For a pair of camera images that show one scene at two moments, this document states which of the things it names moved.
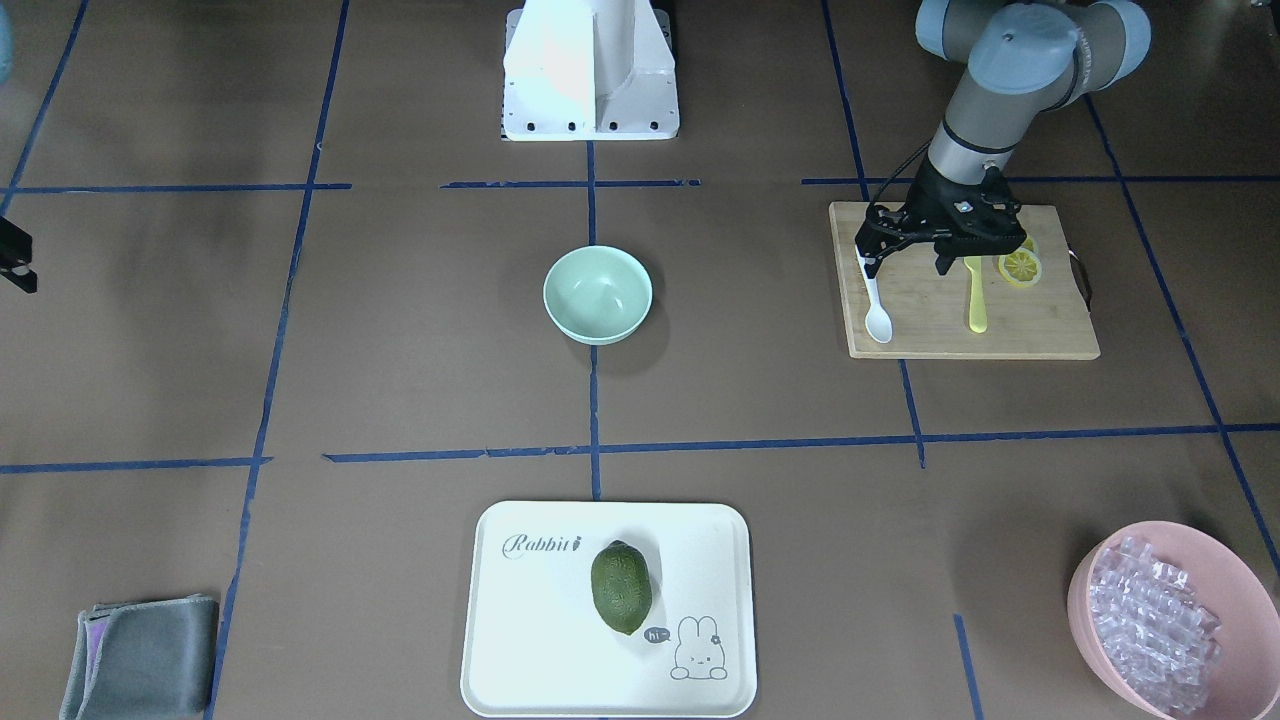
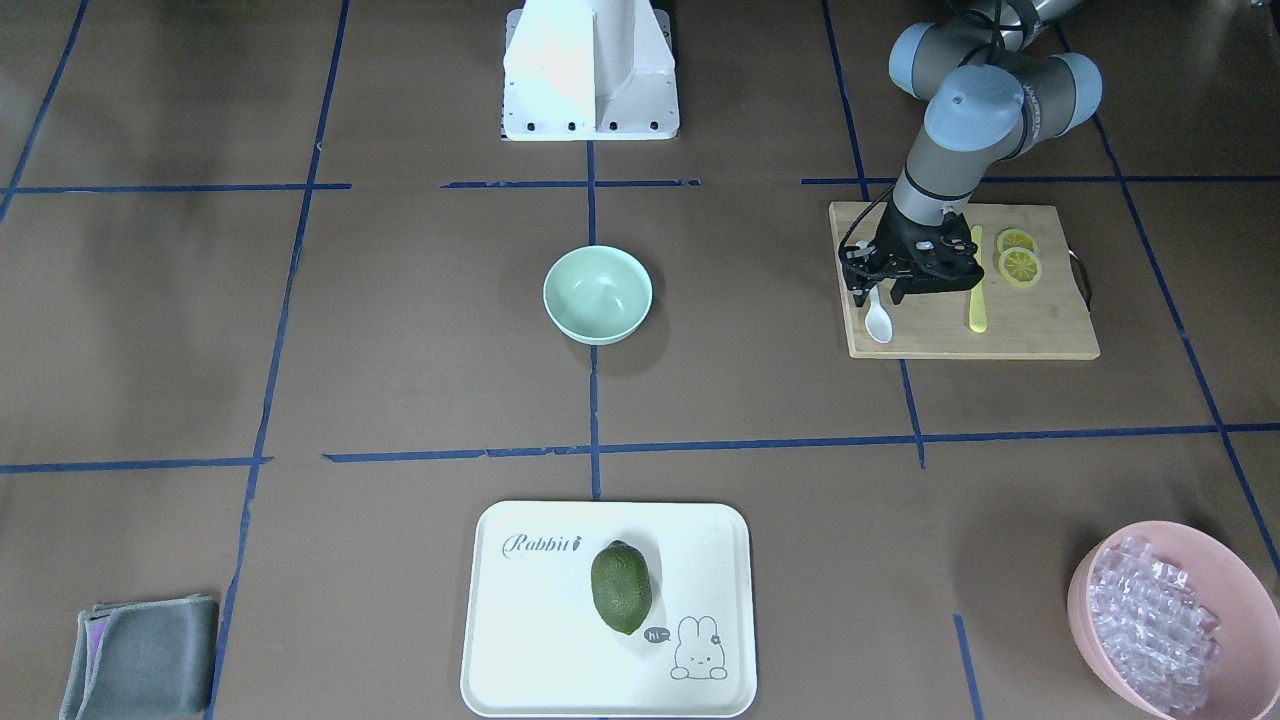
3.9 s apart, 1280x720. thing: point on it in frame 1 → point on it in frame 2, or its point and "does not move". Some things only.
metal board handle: [1081, 277] does not move
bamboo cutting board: [929, 311] does not move
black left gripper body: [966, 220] → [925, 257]
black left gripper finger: [883, 233] → [861, 268]
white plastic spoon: [877, 319] does not move
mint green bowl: [597, 295] does not move
